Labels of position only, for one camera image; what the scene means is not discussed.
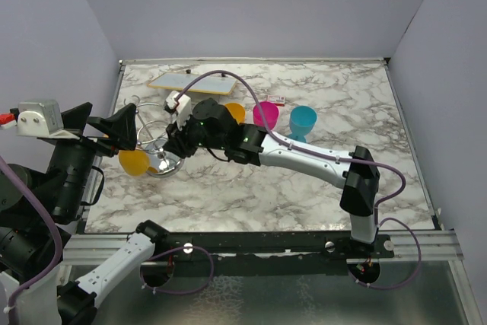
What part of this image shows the aluminium rail frame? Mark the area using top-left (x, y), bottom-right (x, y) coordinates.
top-left (61, 60), bottom-right (482, 324)

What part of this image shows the pink plastic wine glass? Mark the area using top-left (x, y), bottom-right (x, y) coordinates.
top-left (253, 101), bottom-right (279, 129)

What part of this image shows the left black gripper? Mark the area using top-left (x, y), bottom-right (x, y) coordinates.
top-left (49, 100), bottom-right (138, 218)

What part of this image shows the yellow wine glass front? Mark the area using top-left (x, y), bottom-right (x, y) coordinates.
top-left (224, 102), bottom-right (246, 123)

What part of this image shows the yellow framed whiteboard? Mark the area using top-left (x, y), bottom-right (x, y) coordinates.
top-left (147, 72), bottom-right (237, 95)

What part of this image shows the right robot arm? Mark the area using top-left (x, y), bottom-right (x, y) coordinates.
top-left (163, 95), bottom-right (380, 257)

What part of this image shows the chrome wine glass rack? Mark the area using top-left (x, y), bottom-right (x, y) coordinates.
top-left (124, 95), bottom-right (184, 178)

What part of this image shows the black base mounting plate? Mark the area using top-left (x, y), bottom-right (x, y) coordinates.
top-left (148, 229), bottom-right (394, 277)

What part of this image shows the blue plastic wine glass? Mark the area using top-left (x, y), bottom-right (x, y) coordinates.
top-left (287, 105), bottom-right (317, 143)

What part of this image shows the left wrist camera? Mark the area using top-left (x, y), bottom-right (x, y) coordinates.
top-left (1, 99), bottom-right (80, 140)

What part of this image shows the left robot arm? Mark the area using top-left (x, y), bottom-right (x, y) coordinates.
top-left (1, 100), bottom-right (168, 324)

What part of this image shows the yellow wine glass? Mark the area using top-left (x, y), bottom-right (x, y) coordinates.
top-left (224, 102), bottom-right (246, 123)
top-left (118, 150), bottom-right (157, 177)

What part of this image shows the red card box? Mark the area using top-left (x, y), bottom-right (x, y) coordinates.
top-left (266, 95), bottom-right (285, 107)

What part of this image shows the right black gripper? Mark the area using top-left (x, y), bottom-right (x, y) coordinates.
top-left (164, 111), bottom-right (227, 158)

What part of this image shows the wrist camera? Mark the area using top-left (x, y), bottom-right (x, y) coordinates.
top-left (164, 91), bottom-right (192, 130)
top-left (1, 99), bottom-right (80, 140)

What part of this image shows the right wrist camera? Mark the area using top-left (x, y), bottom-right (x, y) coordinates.
top-left (164, 91), bottom-right (192, 130)

